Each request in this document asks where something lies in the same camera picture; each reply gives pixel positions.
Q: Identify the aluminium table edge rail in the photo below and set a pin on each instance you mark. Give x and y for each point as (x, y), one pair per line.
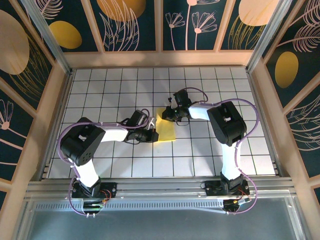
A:
(257, 100)
(58, 125)

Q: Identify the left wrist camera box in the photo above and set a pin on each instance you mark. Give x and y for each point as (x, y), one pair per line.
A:
(138, 118)

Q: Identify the light wooden enclosure frame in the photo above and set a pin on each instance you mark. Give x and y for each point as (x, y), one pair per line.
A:
(150, 58)

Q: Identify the aluminium extrusion beam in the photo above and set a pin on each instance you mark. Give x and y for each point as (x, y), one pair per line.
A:
(160, 187)

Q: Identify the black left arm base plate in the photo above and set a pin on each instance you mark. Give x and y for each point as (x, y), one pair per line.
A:
(110, 190)

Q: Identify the dark panel pale circle print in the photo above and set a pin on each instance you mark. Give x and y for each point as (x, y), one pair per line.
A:
(250, 25)

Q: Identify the dark panel feather yellow oval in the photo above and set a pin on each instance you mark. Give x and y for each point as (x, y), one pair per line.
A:
(295, 50)

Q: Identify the dark panel large tan circle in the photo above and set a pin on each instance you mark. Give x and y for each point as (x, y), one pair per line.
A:
(20, 50)

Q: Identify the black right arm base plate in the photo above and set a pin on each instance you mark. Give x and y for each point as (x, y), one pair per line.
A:
(212, 188)

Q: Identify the dark panel yellow oval print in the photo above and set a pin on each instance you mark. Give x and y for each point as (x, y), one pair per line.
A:
(75, 25)

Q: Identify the grey frosted panel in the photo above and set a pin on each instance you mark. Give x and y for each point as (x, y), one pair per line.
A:
(160, 225)

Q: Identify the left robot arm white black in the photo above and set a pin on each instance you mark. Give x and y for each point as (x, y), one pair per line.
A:
(82, 142)

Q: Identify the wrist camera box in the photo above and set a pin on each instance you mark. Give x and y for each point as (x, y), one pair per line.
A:
(182, 98)
(138, 118)

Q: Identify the white grid table mat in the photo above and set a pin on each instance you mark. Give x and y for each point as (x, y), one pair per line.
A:
(175, 82)

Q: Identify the dark panel leaf outline print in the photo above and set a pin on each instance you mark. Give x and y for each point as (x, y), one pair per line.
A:
(305, 137)

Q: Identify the dark panel pink flowers print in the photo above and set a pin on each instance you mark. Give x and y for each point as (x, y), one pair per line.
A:
(192, 25)

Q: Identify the small black controller board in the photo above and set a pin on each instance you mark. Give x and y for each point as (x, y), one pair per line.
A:
(93, 206)
(235, 205)

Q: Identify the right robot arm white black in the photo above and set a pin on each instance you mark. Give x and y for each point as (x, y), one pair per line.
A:
(225, 125)

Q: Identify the dark panel orange circle leaves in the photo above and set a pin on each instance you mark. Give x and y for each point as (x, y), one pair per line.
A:
(120, 30)

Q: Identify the aluminium corner post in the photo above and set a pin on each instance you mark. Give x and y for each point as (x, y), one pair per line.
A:
(48, 37)
(267, 37)

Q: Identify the dark panel flower outline print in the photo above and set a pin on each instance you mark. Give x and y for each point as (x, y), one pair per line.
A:
(12, 137)

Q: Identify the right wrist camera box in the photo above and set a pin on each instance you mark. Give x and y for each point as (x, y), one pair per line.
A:
(182, 98)

